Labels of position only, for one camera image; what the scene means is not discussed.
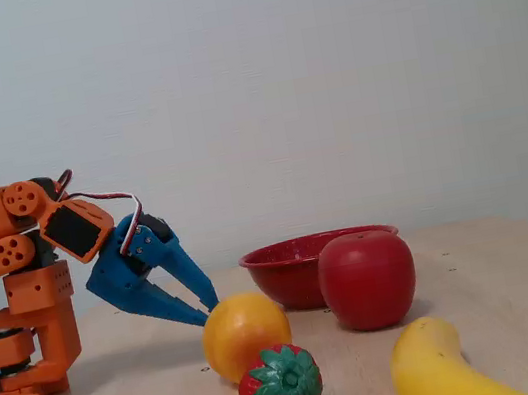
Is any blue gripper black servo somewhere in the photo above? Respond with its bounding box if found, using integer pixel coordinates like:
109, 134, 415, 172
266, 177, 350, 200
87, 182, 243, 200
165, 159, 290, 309
75, 201, 224, 345

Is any red speckled bowl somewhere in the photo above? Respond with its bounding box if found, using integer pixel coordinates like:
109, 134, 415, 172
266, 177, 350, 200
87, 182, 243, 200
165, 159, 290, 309
235, 219, 410, 321

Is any orange toy fruit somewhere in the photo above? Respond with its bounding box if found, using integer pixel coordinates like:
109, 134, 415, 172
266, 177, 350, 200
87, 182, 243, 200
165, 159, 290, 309
194, 284, 300, 390

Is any red toy strawberry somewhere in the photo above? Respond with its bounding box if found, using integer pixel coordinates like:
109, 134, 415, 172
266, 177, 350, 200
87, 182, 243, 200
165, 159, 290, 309
230, 337, 325, 395

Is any red toy apple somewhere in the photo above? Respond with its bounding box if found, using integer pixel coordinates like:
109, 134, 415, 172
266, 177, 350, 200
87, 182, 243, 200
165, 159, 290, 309
312, 223, 425, 340

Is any yellow toy banana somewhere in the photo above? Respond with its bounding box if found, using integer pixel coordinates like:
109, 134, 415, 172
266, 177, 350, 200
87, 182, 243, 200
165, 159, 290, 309
381, 300, 528, 395

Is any red white black servo cable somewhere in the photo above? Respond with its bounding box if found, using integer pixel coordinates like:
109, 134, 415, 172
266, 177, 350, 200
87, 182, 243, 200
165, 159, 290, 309
53, 157, 151, 266

